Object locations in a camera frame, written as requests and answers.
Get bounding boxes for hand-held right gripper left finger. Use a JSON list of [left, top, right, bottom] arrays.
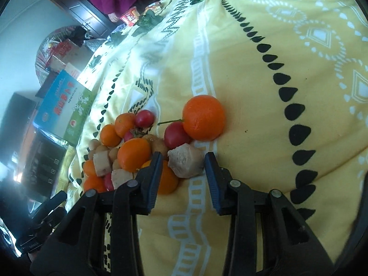
[[32, 151, 164, 276]]

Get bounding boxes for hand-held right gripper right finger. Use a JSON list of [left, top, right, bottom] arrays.
[[204, 152, 335, 276]]

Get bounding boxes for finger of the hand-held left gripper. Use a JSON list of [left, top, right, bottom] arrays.
[[32, 190, 68, 216], [36, 207, 67, 232]]

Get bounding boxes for pale taro chunk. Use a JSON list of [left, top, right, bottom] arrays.
[[167, 144, 205, 179], [111, 169, 134, 190], [93, 150, 112, 177]]

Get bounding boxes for black divided tray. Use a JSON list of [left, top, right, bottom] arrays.
[[24, 131, 69, 199]]

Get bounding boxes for red tomato with stem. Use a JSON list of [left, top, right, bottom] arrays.
[[158, 119, 193, 149]]

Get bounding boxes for small tangerine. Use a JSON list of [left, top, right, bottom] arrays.
[[83, 176, 107, 193], [100, 124, 122, 148], [83, 159, 97, 178], [115, 113, 137, 138]]

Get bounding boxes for small red tomato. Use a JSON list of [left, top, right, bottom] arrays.
[[135, 109, 156, 129], [103, 173, 115, 192], [124, 129, 144, 142]]

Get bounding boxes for large orange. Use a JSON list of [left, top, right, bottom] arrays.
[[182, 95, 226, 142]]

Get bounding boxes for blue and green cardboard box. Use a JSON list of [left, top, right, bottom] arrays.
[[34, 69, 94, 147]]

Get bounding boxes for yellow printed blanket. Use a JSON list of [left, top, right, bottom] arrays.
[[62, 0, 368, 276]]

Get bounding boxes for cardboard box with red print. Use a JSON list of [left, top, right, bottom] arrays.
[[50, 40, 89, 71]]

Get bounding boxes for red snack packet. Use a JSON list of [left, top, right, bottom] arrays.
[[120, 7, 140, 26]]

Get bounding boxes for brown wooden wardrobe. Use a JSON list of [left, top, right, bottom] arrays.
[[46, 0, 115, 39]]

